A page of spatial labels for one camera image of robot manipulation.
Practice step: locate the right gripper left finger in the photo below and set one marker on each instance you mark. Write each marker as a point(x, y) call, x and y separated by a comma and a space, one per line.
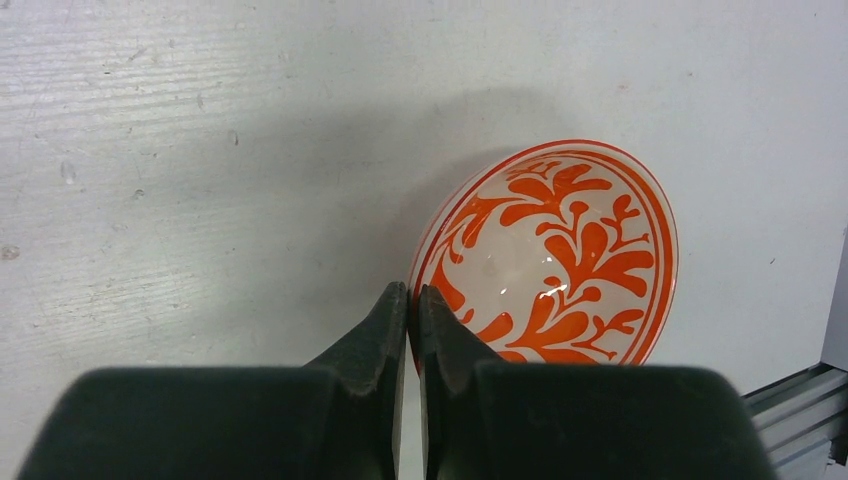
point(336, 417)

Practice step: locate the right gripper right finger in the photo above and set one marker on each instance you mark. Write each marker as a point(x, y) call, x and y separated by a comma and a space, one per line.
point(487, 418)

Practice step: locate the orange floral bowl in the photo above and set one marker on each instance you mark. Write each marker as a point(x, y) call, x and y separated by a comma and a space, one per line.
point(566, 252)

